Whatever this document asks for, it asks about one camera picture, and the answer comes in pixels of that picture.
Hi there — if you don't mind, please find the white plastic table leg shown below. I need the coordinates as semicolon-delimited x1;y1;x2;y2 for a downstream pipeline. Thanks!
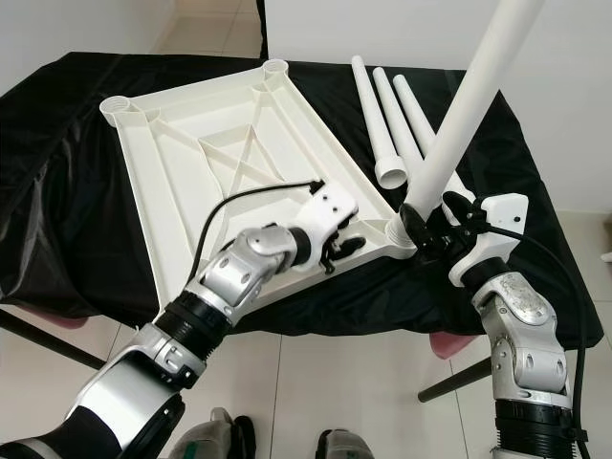
392;76;474;207
351;55;410;189
402;0;546;215
373;67;426;180

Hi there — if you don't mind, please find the grey robot foot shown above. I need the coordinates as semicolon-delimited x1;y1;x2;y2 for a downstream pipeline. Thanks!
182;408;254;459
316;428;383;459

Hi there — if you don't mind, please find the black table cloth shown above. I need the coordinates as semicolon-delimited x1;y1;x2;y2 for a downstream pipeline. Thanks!
0;51;592;338

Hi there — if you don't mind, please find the white plastic table top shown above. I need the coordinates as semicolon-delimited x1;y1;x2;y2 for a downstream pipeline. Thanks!
100;59;418;326

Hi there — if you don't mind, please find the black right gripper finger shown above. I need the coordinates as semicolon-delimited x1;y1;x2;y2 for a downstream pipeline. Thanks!
440;190;477;225
400;202;435;251

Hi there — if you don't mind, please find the grey left robot foot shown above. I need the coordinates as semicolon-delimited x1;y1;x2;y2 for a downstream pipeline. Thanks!
182;408;254;459

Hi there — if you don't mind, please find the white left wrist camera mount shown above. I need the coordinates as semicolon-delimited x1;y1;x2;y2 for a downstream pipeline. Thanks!
292;182;361;273

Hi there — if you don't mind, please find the grey right robot foot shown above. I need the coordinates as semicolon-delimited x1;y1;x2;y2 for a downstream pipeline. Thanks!
316;428;383;459

